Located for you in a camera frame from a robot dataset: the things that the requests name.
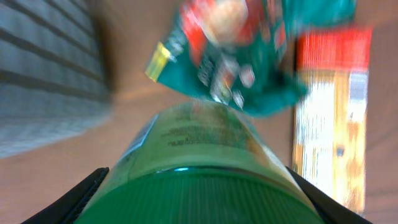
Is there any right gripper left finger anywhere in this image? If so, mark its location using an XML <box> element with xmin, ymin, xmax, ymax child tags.
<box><xmin>22</xmin><ymin>167</ymin><xmax>109</xmax><ymax>224</ymax></box>

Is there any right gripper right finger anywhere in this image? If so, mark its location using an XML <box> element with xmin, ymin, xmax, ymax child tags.
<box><xmin>287</xmin><ymin>167</ymin><xmax>372</xmax><ymax>224</ymax></box>

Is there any orange spaghetti packet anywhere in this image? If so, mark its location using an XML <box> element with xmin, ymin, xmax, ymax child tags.
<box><xmin>292</xmin><ymin>27</ymin><xmax>373</xmax><ymax>215</ymax></box>

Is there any green lidded jar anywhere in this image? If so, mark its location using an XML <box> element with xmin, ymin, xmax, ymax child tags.
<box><xmin>77</xmin><ymin>101</ymin><xmax>322</xmax><ymax>223</ymax></box>

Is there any green Nescafe coffee bag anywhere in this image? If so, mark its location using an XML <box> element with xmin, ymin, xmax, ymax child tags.
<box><xmin>145</xmin><ymin>0</ymin><xmax>356</xmax><ymax>116</ymax></box>

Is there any grey plastic lattice basket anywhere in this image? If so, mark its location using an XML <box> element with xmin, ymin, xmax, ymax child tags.
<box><xmin>1</xmin><ymin>0</ymin><xmax>110</xmax><ymax>158</ymax></box>

